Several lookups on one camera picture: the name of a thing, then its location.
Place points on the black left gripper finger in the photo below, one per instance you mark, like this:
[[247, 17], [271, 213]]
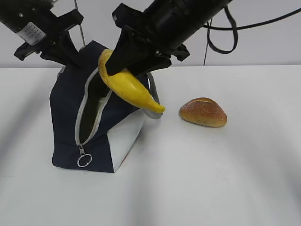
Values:
[[68, 53], [55, 53]]

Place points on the green lid glass container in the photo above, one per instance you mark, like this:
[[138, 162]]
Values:
[[101, 103]]

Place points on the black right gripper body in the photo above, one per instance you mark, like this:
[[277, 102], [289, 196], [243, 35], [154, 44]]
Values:
[[162, 27]]

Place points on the yellow banana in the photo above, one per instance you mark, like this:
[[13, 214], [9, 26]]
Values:
[[126, 86]]

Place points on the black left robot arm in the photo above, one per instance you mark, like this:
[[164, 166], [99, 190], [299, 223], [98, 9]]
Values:
[[11, 12]]

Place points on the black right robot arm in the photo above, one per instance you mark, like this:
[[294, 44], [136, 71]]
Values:
[[198, 13]]

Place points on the navy and white lunch bag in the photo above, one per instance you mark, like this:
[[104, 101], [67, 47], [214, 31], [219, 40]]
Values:
[[83, 139]]

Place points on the brown bread roll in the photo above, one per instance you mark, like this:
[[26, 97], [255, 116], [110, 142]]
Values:
[[203, 111]]

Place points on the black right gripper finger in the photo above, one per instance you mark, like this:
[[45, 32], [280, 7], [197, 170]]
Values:
[[149, 64], [128, 51]]

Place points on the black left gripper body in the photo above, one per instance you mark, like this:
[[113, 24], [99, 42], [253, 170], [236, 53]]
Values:
[[44, 28]]

